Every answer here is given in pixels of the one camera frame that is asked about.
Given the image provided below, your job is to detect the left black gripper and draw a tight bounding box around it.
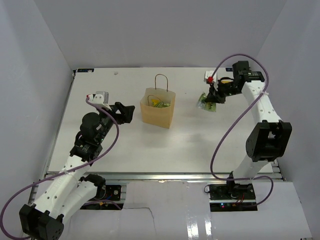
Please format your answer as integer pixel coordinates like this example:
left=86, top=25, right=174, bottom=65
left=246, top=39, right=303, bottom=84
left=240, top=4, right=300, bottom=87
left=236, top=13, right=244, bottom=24
left=96, top=102, right=135, bottom=144

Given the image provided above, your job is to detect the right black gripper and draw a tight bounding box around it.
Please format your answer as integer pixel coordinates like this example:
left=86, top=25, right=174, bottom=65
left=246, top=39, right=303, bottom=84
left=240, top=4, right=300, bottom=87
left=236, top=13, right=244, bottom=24
left=205, top=79, right=241, bottom=105

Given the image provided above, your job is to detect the green mint sachet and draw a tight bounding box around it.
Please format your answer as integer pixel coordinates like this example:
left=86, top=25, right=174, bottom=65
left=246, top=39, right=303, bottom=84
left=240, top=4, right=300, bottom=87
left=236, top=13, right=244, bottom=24
left=197, top=92, right=216, bottom=112
left=152, top=101, right=171, bottom=108

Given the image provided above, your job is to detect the brown paper bag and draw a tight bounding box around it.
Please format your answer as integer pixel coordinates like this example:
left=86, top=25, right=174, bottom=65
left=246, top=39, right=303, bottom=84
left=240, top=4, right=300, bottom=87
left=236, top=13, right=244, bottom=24
left=140, top=73, right=176, bottom=129

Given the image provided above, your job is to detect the yellow snack bar wrapper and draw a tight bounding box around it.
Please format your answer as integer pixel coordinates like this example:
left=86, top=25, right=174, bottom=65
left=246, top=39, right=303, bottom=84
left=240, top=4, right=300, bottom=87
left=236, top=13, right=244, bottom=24
left=151, top=99, right=161, bottom=105

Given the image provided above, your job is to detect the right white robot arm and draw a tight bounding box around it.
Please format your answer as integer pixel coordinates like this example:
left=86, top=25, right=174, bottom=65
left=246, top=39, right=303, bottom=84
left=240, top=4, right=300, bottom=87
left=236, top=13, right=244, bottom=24
left=204, top=61, right=292, bottom=200

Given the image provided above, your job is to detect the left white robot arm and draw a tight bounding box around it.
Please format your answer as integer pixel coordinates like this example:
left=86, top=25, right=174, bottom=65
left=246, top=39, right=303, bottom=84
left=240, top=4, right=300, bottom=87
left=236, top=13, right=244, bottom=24
left=19, top=102, right=135, bottom=240

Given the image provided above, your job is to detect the yellow candy bar far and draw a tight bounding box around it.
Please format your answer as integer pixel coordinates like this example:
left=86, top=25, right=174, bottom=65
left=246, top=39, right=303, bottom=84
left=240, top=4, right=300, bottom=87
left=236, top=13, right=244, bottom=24
left=221, top=79, right=233, bottom=84

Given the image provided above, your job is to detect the right blue corner label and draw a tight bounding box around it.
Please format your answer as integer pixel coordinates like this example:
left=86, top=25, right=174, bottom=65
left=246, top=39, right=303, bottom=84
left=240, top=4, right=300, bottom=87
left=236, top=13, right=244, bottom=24
left=225, top=67, right=233, bottom=72

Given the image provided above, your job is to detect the blue corner label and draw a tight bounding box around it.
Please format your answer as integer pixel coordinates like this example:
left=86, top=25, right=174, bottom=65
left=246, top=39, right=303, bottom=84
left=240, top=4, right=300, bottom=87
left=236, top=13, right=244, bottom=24
left=76, top=68, right=95, bottom=73
left=225, top=67, right=233, bottom=72

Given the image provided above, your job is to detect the left blue corner label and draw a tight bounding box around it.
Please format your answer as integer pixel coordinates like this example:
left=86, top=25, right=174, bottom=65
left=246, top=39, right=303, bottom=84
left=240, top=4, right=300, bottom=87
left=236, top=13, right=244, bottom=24
left=76, top=68, right=95, bottom=73

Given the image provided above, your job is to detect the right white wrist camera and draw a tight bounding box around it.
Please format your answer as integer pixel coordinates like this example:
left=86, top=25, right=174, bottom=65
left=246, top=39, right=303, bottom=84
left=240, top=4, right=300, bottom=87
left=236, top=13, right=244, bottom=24
left=204, top=70, right=218, bottom=86

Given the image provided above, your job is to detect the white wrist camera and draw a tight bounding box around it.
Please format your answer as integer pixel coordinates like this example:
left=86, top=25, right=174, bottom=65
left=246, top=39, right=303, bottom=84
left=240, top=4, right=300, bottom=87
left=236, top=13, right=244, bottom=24
left=86, top=91, right=111, bottom=110
left=204, top=70, right=218, bottom=86

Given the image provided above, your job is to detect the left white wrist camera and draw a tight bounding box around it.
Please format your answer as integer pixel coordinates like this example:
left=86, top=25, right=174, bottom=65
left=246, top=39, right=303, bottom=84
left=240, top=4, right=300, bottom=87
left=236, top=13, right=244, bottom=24
left=86, top=91, right=111, bottom=110

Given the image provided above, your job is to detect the aluminium front rail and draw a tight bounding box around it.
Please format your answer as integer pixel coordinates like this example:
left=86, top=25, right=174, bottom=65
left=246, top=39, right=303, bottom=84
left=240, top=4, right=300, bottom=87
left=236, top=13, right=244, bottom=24
left=37, top=172, right=285, bottom=182

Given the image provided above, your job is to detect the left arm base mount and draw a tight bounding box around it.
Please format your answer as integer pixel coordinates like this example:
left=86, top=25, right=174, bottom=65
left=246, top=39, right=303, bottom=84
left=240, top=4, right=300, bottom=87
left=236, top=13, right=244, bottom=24
left=80, top=185, right=123, bottom=211

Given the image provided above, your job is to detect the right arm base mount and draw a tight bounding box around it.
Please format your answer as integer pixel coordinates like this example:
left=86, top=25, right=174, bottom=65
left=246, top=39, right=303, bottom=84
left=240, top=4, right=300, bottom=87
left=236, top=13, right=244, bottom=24
left=203, top=184, right=258, bottom=213

